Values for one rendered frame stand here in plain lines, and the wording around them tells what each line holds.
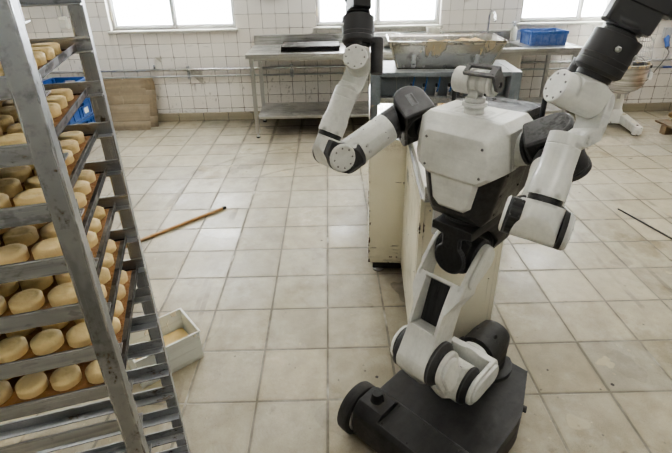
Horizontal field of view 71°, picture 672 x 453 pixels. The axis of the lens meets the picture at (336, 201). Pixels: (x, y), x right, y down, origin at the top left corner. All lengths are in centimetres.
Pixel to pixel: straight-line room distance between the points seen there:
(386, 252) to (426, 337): 133
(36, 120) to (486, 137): 92
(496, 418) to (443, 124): 113
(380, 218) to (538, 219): 173
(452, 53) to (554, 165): 152
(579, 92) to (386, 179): 166
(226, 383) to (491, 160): 155
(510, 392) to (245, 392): 109
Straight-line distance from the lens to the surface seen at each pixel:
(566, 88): 98
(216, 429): 213
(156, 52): 600
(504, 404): 200
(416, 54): 241
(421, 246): 192
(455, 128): 125
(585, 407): 234
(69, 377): 103
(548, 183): 97
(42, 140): 72
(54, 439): 108
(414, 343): 149
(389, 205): 260
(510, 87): 247
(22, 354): 100
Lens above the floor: 163
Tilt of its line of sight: 26 degrees down
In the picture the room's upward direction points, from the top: 1 degrees counter-clockwise
